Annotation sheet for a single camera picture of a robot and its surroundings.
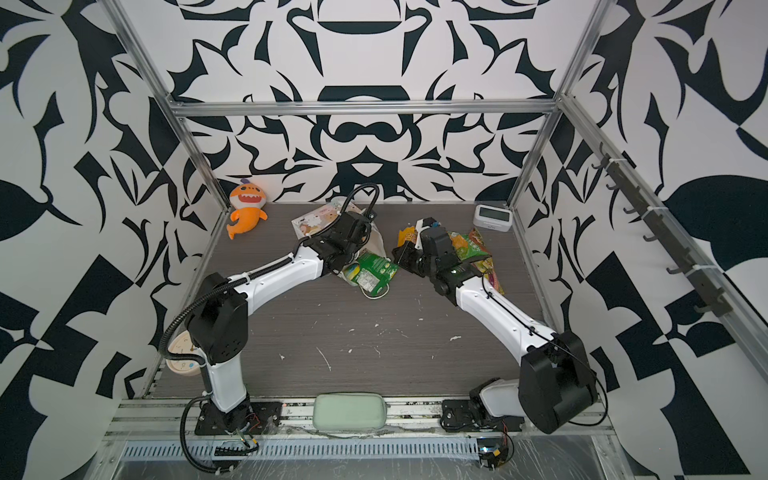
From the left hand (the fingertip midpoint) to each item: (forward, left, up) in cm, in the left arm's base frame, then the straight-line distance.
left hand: (342, 221), depth 88 cm
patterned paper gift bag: (+8, +10, -8) cm, 14 cm away
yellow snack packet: (+8, -21, -15) cm, 27 cm away
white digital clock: (+15, -53, -17) cm, 58 cm away
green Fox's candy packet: (-7, -8, -17) cm, 20 cm away
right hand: (-11, -14, +1) cm, 18 cm away
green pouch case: (-45, -2, -18) cm, 49 cm away
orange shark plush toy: (+23, +37, -12) cm, 46 cm away
